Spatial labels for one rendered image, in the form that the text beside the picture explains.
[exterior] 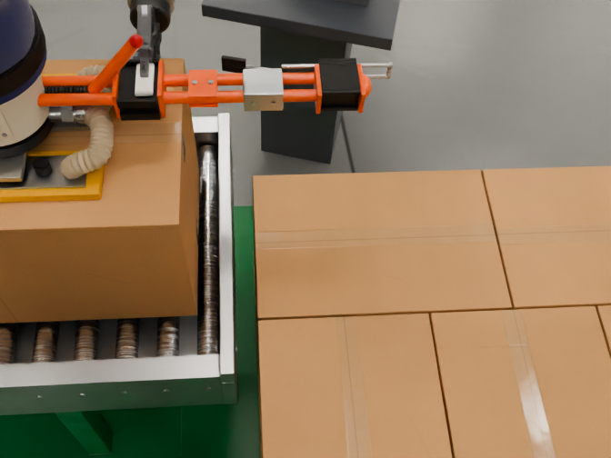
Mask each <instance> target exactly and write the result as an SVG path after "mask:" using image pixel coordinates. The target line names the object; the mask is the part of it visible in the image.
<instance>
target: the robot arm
mask: <svg viewBox="0 0 611 458"><path fill-rule="evenodd" d="M174 3H175V0H127V5H128V7H129V9H130V16H129V17H130V22H131V24H132V26H133V27H134V28H135V29H136V30H137V32H136V34H137V35H141V36H142V38H143V41H144V43H143V45H142V46H141V47H140V48H139V49H138V50H137V51H136V52H137V53H138V54H137V56H133V60H134V63H140V64H136V76H135V96H153V92H154V72H155V65H154V64H149V63H151V62H153V59H159V61H160V57H161V55H160V43H161V41H162V36H161V33H163V32H164V31H165V30H166V29H167V28H168V26H169V25H170V21H171V14H172V13H173V11H174V9H175V8H174Z"/></svg>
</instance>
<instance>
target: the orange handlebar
mask: <svg viewBox="0 0 611 458"><path fill-rule="evenodd" d="M282 76H283V85H314V84H315V72H296V73H282ZM96 77H97V75H60V76H42V80H43V86H44V88H45V86H47V87H48V86H59V85H60V86H70V85H71V86H77V85H78V86H80V85H81V86H84V85H85V86H86V87H87V88H88V86H89V85H90V84H91V83H92V82H93V81H94V80H95V78H96ZM363 77H364V84H365V90H366V97H368V96H369V94H370V93H371V90H372V85H371V81H370V79H369V78H368V77H367V76H366V75H365V74H363ZM164 82H165V86H188V91H182V92H164V104H165V105H168V104H189V107H218V103H243V102H244V101H245V100H244V92H243V90H235V91H218V86H219V85H243V73H237V74H218V73H217V70H189V71H188V74H178V75H164ZM282 101H283V102H315V101H316V89H287V90H284V98H283V100H282ZM37 103H38V105H39V106H70V105H114V104H113V100H112V93H75V94H40V95H39V97H38V102H37Z"/></svg>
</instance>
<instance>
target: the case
mask: <svg viewBox="0 0 611 458"><path fill-rule="evenodd" d="M110 61H111V59H82V60H46V61H45V67H44V69H43V71H42V73H41V74H77V73H78V72H79V71H82V69H83V68H84V67H89V65H92V66H95V65H104V66H106V65H107V64H108V63H109V62H110ZM160 61H163V62H164V68H165V74H166V75H178V74H186V72H185V60H184V58H160ZM109 114H110V115H109V116H110V117H111V119H112V120H113V125H114V141H113V143H114V146H113V147H112V148H113V151H112V152H111V157H110V158H108V159H107V164H105V165H104V175H103V185H102V195H101V198H100V199H99V200H69V201H37V202H5V203H0V324H6V323H29V322H52V321H75V320H98V319H121V318H144V317H167V316H189V315H197V296H198V219H199V166H198V160H197V152H196V146H195V133H194V127H193V120H192V113H191V107H189V104H168V105H165V118H162V117H161V118H160V120H134V121H122V120H121V118H120V119H118V118H117V117H116V113H115V107H114V106H112V107H111V108H110V111H109ZM90 132H91V131H59V132H50V133H49V135H48V136H47V137H46V138H45V140H44V141H43V142H42V143H40V144H39V145H38V146H36V147H35V148H33V149H32V150H30V151H28V152H59V151H80V150H83V151H84V150H85V149H86V150H87V148H88V146H89V144H90V140H91V139H90V136H91V133H90Z"/></svg>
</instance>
